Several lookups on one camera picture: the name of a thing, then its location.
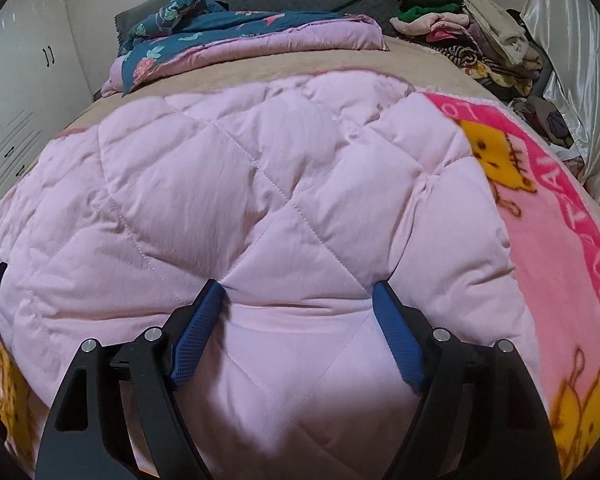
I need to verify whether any beige bed blanket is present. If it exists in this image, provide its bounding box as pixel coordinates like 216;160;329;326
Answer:
55;34;600;261

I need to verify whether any white satin curtain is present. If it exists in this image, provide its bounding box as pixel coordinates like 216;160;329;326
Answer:
522;0;600;207

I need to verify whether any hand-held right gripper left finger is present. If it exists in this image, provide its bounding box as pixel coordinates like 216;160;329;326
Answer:
35;280;228;480

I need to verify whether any pile of mixed clothes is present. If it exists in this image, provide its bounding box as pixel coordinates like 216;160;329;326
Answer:
390;0;588;162

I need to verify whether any teal floral quilt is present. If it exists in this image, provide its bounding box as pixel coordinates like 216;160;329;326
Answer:
100;0;390;99

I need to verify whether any pink printed blanket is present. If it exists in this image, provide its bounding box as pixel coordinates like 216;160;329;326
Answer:
0;91;600;480

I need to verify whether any white wardrobe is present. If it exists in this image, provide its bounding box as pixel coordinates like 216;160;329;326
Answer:
0;0;97;202

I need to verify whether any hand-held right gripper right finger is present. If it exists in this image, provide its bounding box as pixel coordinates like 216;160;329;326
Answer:
372;280;564;480

